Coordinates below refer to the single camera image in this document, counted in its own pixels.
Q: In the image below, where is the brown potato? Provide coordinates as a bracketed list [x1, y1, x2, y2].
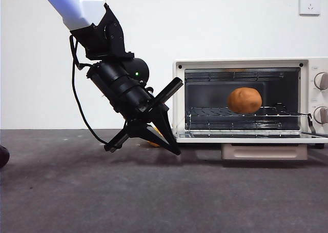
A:
[227, 87, 263, 114]

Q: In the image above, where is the glass oven door with handle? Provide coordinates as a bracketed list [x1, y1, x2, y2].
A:
[176, 131, 328, 161]

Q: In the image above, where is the white Toshiba toaster oven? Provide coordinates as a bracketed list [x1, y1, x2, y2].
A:
[173, 57, 328, 149]

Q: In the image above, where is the beige round oven knob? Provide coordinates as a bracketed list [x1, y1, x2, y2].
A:
[314, 106, 328, 124]
[314, 72, 328, 90]

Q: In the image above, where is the dark purple eggplant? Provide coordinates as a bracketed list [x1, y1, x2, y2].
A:
[0, 145, 10, 168]

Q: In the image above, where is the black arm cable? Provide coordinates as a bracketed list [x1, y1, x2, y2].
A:
[69, 34, 110, 145]

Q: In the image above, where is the metal wire oven rack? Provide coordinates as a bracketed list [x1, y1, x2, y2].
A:
[186, 103, 308, 123]

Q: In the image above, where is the white wall power socket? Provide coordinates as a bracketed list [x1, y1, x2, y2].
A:
[299, 0, 321, 16]

